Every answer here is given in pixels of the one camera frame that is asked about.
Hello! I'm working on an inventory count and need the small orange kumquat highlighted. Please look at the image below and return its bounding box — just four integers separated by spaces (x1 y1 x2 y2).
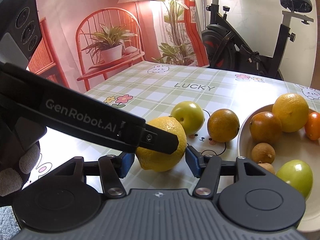
304 112 320 140

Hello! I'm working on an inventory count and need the beige round plate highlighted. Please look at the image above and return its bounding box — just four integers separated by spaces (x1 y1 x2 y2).
236 104 320 233

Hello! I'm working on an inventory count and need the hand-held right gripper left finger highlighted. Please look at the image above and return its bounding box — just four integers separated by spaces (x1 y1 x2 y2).
50 152 136 197

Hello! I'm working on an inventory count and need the greenish orange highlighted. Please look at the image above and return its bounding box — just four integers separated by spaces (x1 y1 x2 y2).
207 109 240 142

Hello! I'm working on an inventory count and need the person's left hand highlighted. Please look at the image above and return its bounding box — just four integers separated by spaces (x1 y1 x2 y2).
0 141 41 197

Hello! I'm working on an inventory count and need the green round fruit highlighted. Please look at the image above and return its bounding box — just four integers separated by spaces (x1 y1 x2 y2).
171 101 205 136
276 159 313 200

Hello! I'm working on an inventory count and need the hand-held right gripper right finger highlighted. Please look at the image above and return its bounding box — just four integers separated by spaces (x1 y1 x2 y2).
185 146 278 198

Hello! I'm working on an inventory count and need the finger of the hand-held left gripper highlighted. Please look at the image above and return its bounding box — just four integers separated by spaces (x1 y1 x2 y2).
136 124 179 155

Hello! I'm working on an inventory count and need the brown longan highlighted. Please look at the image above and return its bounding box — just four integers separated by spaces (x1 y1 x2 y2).
252 142 276 163
257 162 276 175

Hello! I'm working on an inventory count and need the dark orange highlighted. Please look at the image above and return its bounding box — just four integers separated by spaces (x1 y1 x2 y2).
249 112 282 145

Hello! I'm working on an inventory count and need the black exercise bike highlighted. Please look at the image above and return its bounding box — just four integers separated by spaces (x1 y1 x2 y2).
191 0 314 80

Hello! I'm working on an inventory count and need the round yellow citrus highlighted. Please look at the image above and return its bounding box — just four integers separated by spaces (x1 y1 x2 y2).
272 93 310 133

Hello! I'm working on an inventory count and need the yellow lemon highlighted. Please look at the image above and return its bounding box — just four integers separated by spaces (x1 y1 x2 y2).
135 116 187 172

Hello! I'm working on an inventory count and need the printed wall poster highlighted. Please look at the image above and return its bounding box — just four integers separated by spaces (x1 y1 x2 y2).
19 0 210 97

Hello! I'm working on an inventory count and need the green checked tablecloth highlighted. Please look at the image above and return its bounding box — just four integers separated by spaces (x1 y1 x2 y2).
22 61 320 193

